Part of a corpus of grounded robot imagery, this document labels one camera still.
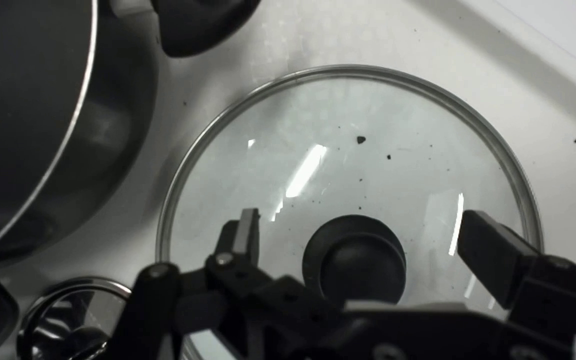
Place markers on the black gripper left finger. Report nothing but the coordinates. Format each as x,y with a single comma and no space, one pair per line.
245,242

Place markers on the white plastic tray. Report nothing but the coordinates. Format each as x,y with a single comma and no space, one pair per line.
540,86

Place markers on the black nonstick pot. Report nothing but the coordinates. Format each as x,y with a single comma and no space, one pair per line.
20,101

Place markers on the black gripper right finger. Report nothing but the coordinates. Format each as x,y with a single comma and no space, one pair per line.
500,261

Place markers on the steel ladle cup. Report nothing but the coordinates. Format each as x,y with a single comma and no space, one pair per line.
69,302

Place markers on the glass lid with black knob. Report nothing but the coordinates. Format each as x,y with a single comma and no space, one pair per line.
368,160

